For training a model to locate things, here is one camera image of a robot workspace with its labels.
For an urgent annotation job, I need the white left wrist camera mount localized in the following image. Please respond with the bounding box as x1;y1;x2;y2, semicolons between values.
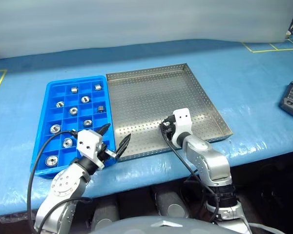
76;129;105;170

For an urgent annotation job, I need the perforated steel tray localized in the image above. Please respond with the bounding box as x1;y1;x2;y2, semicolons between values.
105;63;233;162

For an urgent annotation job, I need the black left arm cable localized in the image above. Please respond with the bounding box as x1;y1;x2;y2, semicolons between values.
26;130;92;232

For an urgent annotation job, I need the gray robot torso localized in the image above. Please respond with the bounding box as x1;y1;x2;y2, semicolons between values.
87;215;250;234

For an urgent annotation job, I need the white backdrop sheet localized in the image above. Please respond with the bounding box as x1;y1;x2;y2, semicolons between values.
0;0;293;61

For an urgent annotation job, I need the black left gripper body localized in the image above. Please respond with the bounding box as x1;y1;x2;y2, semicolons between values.
97;142;117;163

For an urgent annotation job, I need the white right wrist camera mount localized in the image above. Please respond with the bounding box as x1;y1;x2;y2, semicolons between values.
172;108;193;149

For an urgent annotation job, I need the gray rounded shape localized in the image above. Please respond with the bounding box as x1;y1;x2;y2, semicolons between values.
155;186;190;219
91;195;120;231

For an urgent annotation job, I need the blue plastic table cover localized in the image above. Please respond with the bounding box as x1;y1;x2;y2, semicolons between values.
0;39;293;217

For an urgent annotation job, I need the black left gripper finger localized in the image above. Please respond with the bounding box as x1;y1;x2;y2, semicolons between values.
99;123;111;137
116;133;132;160

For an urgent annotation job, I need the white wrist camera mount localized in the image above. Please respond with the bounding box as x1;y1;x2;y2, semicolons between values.
172;108;193;149
76;129;105;170

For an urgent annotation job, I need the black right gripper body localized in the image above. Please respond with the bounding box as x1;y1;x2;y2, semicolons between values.
165;115;178;141

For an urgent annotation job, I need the blue plastic compartment tray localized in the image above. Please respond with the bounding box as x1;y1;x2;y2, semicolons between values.
30;75;117;180

